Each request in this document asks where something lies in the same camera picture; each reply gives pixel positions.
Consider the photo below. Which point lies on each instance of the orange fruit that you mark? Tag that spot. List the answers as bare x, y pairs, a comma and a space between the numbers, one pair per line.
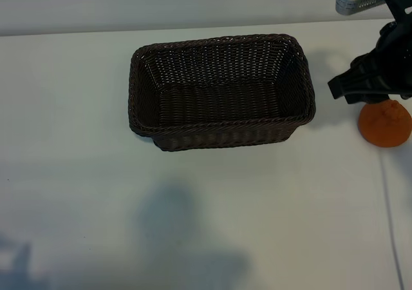
384, 125

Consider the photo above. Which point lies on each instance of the dark brown wicker basket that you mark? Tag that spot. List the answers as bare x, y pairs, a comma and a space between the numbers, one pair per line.
225, 103

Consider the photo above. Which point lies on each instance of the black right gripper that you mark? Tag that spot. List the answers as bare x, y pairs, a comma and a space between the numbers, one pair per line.
397, 61

